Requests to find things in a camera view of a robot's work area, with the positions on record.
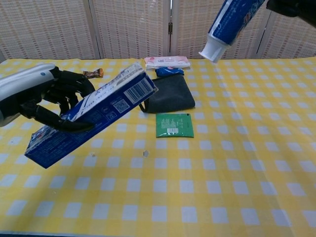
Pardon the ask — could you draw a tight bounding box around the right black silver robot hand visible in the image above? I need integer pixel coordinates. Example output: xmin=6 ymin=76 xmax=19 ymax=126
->
xmin=266 ymin=0 xmax=316 ymax=28

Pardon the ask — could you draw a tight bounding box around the blue snack packet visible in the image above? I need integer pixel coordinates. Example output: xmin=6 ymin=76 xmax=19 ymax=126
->
xmin=155 ymin=66 xmax=185 ymax=77

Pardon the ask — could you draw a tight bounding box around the blue white toothpaste tube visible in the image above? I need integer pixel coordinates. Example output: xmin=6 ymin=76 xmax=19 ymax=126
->
xmin=198 ymin=0 xmax=267 ymax=64

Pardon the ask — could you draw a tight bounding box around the brown candy wrapper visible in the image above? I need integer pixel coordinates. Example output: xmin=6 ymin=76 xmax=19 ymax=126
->
xmin=82 ymin=68 xmax=104 ymax=79

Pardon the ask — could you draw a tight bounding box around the green foil sachet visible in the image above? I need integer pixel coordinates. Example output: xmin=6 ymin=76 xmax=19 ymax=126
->
xmin=155 ymin=113 xmax=195 ymax=138

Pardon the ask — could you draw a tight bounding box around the woven folding screen panel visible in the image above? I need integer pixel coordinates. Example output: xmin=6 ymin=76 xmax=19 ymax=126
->
xmin=170 ymin=0 xmax=275 ymax=59
xmin=88 ymin=0 xmax=173 ymax=59
xmin=256 ymin=9 xmax=316 ymax=59
xmin=0 ymin=0 xmax=101 ymax=60

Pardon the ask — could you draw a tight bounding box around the black folded cloth with loop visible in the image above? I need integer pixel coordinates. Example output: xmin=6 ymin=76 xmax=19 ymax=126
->
xmin=138 ymin=75 xmax=196 ymax=114

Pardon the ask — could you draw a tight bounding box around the blue and white carton box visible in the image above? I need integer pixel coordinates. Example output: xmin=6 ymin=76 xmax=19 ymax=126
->
xmin=24 ymin=62 xmax=158 ymax=169

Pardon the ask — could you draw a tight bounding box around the yellow white checked tablecloth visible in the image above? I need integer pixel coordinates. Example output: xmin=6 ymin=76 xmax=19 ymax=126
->
xmin=0 ymin=58 xmax=316 ymax=237

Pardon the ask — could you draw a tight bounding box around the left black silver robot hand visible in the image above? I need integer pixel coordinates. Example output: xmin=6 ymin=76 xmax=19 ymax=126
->
xmin=0 ymin=63 xmax=96 ymax=133

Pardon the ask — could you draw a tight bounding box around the pink white wet wipes pack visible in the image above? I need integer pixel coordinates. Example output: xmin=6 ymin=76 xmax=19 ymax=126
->
xmin=144 ymin=56 xmax=191 ymax=71

